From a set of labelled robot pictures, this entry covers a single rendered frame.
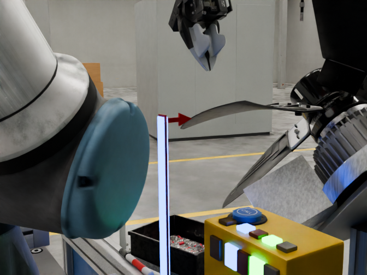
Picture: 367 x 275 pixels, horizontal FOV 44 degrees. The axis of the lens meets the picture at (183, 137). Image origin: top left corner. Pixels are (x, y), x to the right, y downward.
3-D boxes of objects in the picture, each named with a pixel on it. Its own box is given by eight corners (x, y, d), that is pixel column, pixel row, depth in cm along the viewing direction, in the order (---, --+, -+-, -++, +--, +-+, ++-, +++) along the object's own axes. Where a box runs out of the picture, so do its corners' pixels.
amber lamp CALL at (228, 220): (237, 223, 61) (237, 220, 61) (226, 226, 60) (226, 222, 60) (228, 220, 62) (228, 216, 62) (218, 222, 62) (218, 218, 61)
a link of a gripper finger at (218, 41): (223, 63, 86) (213, 17, 87) (206, 72, 91) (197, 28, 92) (236, 63, 88) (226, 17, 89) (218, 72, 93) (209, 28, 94)
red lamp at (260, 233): (268, 237, 56) (268, 232, 56) (258, 240, 56) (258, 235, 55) (259, 232, 58) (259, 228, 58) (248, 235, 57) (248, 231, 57)
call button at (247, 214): (267, 223, 63) (267, 211, 62) (245, 229, 60) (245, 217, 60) (248, 215, 66) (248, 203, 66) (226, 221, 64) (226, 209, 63)
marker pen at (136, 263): (154, 270, 91) (124, 246, 102) (147, 273, 90) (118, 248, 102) (154, 278, 91) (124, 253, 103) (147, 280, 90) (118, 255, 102)
